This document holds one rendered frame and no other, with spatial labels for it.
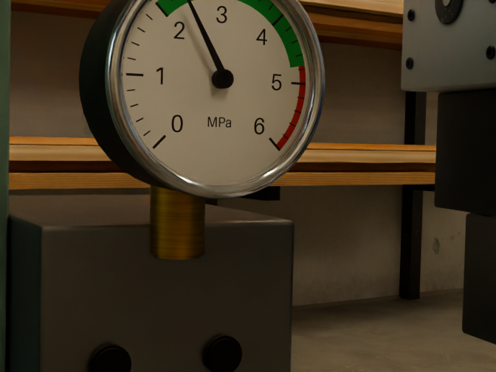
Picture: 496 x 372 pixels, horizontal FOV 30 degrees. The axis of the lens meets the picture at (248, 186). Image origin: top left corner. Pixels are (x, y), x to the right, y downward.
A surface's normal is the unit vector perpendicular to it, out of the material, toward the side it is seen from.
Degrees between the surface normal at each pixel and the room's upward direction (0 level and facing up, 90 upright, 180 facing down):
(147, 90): 90
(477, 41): 90
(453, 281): 90
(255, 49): 90
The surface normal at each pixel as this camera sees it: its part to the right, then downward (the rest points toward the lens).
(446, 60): -0.94, 0.00
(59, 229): 0.43, -0.33
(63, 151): 0.57, 0.05
